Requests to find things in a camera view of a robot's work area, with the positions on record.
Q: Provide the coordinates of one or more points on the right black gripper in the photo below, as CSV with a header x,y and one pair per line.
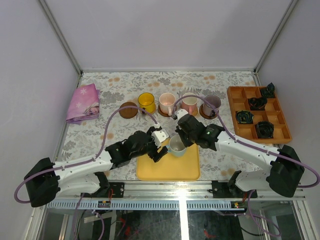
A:
x,y
180,132

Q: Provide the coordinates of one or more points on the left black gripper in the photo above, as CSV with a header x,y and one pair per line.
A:
x,y
153,150

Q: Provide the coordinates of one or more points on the white mug blue handle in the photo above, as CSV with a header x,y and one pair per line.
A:
x,y
176,147

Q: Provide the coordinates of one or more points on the white mug pink handle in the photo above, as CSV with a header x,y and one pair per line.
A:
x,y
189,99

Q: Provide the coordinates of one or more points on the purple glass cup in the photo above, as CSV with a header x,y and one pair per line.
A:
x,y
211,106

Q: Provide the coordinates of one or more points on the pink ceramic mug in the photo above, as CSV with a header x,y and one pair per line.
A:
x,y
166,103

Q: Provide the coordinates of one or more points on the yellow glass cup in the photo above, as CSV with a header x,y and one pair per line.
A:
x,y
146,99

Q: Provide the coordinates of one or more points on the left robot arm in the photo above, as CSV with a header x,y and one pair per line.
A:
x,y
48,180

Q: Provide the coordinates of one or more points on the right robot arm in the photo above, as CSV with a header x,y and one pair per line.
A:
x,y
280,170

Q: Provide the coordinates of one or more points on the light woven coaster right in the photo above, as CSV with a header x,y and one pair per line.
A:
x,y
190,109

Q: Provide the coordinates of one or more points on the light woven coaster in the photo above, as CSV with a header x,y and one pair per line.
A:
x,y
145,109
190,109

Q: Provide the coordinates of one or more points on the dark wooden coaster far right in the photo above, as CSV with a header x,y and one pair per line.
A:
x,y
208,117

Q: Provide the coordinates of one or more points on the dark wooden coaster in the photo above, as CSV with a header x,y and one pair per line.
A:
x,y
128,113
208,117
162,113

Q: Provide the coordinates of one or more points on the dark wooden coaster middle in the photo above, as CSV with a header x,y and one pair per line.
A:
x,y
162,113

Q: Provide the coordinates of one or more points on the light woven coaster left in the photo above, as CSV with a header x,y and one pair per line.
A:
x,y
145,109

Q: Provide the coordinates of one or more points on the dark wooden coaster far left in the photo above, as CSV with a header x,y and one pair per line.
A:
x,y
128,113

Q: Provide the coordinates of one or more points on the yellow plastic tray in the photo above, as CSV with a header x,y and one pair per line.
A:
x,y
169,167

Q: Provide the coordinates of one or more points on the black rolled item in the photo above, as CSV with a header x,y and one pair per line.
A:
x,y
268,91
257,103
244,117
264,130

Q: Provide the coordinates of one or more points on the orange compartment organizer box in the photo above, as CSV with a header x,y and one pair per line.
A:
x,y
238,101

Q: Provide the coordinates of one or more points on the floral table cloth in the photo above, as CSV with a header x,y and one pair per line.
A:
x,y
116,88

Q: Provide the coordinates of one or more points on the black rolled item bottom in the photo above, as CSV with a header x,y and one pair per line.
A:
x,y
264,130

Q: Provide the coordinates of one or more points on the black rolled item top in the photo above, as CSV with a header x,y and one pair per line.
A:
x,y
268,91

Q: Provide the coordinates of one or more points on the purple folded cloth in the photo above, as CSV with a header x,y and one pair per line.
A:
x,y
84,104

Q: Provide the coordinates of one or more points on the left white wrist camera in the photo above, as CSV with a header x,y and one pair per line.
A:
x,y
159,134

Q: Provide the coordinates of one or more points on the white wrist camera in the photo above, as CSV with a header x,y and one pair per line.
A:
x,y
159,134
177,115

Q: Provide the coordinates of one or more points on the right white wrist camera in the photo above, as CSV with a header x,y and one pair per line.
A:
x,y
177,115

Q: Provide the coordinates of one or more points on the aluminium front rail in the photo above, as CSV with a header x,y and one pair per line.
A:
x,y
190,190

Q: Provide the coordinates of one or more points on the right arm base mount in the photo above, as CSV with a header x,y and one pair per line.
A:
x,y
225,187

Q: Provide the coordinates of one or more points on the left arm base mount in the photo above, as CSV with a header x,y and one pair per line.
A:
x,y
113,188

